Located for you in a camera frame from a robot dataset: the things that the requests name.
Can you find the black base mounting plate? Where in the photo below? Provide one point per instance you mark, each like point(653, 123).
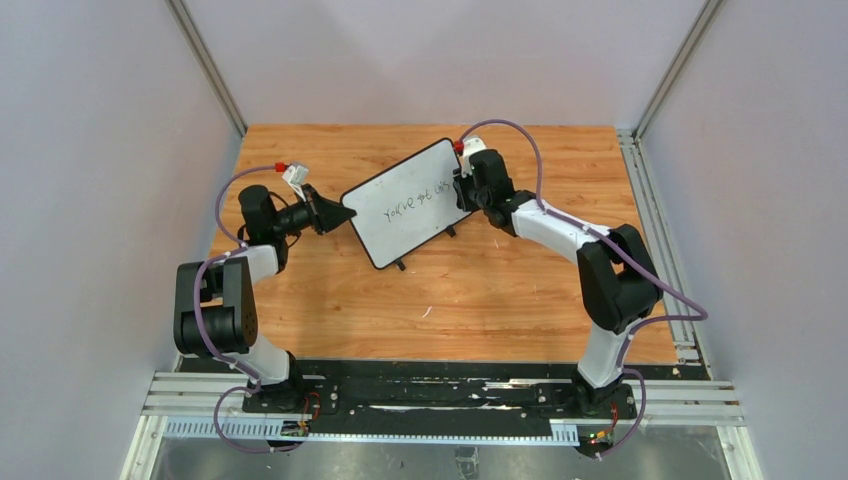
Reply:
point(431, 401)

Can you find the white whiteboard with black frame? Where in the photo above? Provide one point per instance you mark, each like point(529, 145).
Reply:
point(406, 205)

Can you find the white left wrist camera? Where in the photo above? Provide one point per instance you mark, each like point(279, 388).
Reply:
point(294, 176)

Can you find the left aluminium corner post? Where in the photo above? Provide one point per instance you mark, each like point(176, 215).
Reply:
point(203, 55)

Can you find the right aluminium table rail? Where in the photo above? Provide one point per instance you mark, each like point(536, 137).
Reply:
point(683, 332)

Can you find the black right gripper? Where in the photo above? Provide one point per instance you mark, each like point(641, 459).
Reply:
point(466, 193)

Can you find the right aluminium corner post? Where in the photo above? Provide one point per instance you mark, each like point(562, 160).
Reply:
point(695, 34)

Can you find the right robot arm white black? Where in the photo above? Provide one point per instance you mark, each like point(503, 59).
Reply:
point(614, 267)

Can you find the aluminium front rail frame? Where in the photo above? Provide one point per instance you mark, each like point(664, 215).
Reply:
point(168, 445)

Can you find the aluminium corner post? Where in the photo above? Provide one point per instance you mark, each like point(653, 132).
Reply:
point(203, 55)
point(695, 34)

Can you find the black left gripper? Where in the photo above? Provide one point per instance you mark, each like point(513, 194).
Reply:
point(315, 211)

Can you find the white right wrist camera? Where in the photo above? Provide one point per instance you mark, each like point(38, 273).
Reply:
point(470, 145)

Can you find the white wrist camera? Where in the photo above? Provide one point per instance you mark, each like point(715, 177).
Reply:
point(294, 176)
point(470, 145)

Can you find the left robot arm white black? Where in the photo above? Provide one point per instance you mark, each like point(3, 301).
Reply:
point(215, 314)

